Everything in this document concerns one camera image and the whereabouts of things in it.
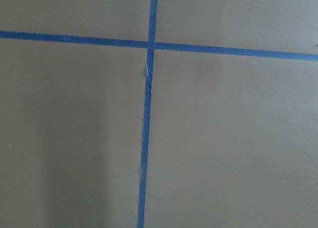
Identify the long blue tape strip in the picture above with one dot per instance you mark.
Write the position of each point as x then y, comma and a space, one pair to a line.
157, 45

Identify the crossing blue tape strip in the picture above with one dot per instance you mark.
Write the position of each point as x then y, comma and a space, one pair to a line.
147, 113

